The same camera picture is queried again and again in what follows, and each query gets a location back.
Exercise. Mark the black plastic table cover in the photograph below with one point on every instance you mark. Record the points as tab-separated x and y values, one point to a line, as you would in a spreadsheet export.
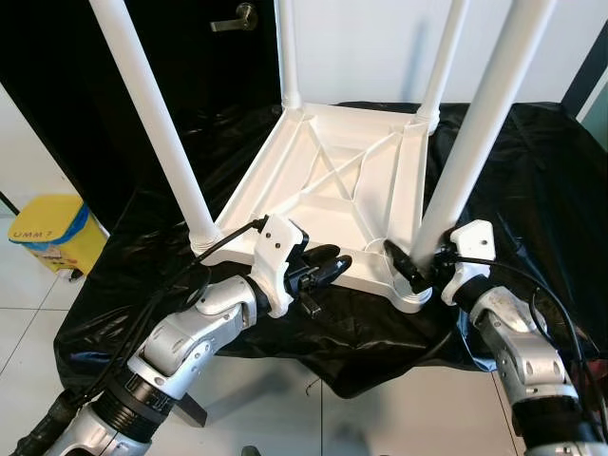
541	209

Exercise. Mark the yellow cardboard box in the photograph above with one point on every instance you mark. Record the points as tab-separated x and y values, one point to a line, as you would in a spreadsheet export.
57	237

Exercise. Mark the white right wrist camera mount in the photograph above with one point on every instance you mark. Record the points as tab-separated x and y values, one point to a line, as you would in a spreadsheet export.
472	242

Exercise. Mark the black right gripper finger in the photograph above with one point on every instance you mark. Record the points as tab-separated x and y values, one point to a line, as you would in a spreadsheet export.
407	266

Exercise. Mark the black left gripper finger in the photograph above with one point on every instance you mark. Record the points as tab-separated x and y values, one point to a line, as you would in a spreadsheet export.
323	255
332	269

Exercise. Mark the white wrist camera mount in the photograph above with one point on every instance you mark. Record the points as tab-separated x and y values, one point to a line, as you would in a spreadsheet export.
472	242
275	252

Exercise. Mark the white plastic table top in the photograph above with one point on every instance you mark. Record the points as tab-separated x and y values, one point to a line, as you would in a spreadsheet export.
332	161

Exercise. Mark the grey robot left foot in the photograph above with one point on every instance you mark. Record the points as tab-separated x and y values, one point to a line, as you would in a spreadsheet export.
252	451

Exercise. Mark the black door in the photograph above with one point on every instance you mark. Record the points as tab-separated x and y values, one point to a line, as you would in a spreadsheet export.
57	57

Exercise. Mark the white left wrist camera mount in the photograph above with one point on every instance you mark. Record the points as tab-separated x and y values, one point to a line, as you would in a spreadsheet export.
275	252

